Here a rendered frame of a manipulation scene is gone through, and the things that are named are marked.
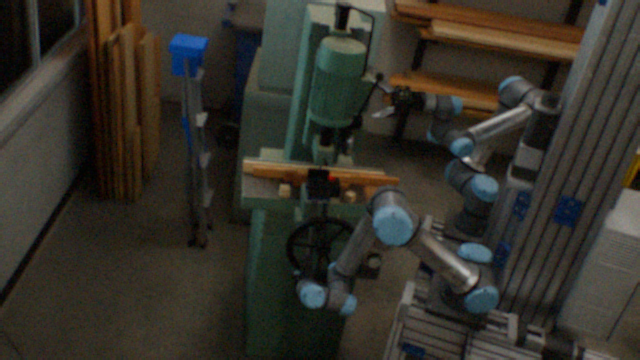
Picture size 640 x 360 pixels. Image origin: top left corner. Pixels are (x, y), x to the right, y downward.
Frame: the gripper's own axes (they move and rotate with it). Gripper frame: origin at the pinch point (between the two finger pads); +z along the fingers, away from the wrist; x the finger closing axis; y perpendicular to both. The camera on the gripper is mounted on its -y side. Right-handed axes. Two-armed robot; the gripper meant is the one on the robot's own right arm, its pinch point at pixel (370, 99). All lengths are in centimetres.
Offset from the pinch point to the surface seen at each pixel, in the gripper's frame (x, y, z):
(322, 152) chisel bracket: 14.2, -23.0, 13.6
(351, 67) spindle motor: -6.9, 9.9, 9.7
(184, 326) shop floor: 75, -111, 63
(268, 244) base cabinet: 47, -47, 31
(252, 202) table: 35, -31, 40
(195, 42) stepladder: -54, -64, 69
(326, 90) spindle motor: -1.5, 0.3, 17.0
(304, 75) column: -17.8, -19.3, 22.6
